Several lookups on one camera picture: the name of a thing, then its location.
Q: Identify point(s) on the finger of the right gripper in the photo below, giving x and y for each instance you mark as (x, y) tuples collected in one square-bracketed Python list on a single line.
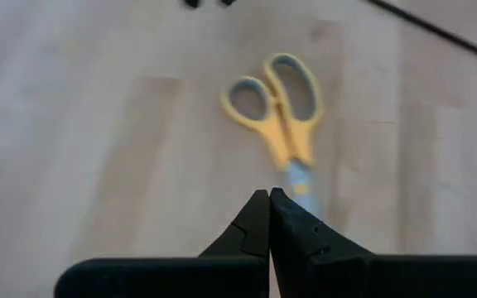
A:
[(227, 2), (191, 3)]

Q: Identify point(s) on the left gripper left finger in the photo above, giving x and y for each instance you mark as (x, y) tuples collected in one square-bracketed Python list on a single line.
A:
[(160, 279)]

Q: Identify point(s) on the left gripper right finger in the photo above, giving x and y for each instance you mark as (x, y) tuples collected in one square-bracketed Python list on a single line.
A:
[(367, 277)]

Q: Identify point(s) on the black paintbrush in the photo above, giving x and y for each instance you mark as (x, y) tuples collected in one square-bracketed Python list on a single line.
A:
[(437, 30)]

